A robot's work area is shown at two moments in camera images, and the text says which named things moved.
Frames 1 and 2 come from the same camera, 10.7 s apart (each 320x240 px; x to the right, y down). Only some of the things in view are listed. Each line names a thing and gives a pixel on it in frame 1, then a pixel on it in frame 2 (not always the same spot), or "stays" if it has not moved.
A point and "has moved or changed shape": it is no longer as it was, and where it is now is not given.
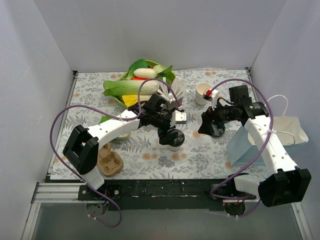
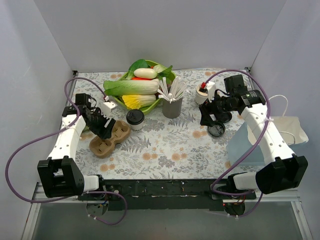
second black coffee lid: x=216 y=131 stays
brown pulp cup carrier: x=110 y=162 has moved or changed shape
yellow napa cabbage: x=131 y=100 stays
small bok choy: x=163 y=72 stays
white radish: x=145 y=73 stays
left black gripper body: x=164 y=122 to x=104 y=126
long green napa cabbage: x=114 y=88 stays
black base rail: x=163 y=195 stays
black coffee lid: x=175 y=137 has moved or changed shape
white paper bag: x=242 y=148 stays
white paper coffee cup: x=174 y=148 to x=137 y=129
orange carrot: x=139 y=78 stays
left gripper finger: x=166 y=137 to x=108 y=127
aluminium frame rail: x=51 y=192 stays
